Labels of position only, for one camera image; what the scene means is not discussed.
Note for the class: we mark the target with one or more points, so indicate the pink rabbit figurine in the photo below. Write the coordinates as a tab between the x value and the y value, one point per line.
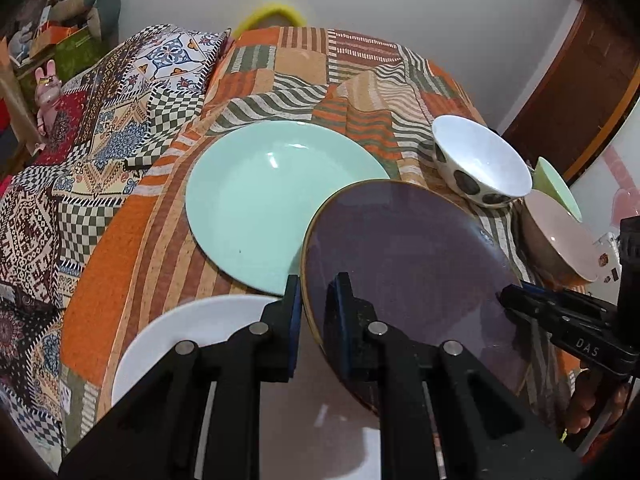
47	97

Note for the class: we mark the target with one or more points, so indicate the dark purple plate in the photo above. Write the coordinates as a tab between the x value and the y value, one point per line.
426	265

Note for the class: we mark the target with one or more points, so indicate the pink bowl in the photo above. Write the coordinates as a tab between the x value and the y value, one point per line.
558	247

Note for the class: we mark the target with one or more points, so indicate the mint green bowl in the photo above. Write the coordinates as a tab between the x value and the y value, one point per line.
547	180

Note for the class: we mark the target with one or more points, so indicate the brown wooden door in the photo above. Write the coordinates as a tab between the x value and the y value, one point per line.
583	97

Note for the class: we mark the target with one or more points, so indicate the person's right hand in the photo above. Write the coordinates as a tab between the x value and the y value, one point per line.
583	399

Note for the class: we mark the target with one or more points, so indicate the green cardboard box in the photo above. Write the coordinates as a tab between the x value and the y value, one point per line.
77	53

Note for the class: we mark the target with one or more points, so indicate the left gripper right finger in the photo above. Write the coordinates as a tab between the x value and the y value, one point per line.
356	342

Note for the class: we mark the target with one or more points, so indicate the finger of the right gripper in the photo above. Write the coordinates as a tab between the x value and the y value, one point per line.
549	307

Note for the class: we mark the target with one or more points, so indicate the white bowl with dark spots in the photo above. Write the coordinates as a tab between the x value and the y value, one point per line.
477	163

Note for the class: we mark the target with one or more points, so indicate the yellow foam tube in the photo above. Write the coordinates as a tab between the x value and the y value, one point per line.
273	12

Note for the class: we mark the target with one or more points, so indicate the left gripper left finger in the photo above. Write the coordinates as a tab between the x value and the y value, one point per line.
266	350

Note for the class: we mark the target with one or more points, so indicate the orange striped patchwork blanket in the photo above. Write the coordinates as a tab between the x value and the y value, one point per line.
131	258

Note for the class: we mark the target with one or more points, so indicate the checkered patterned quilt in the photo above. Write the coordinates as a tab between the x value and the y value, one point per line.
85	159

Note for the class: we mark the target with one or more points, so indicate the mint green plate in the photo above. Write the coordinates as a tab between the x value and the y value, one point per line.
251	195

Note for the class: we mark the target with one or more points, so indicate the white plate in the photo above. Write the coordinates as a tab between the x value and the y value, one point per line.
310	428

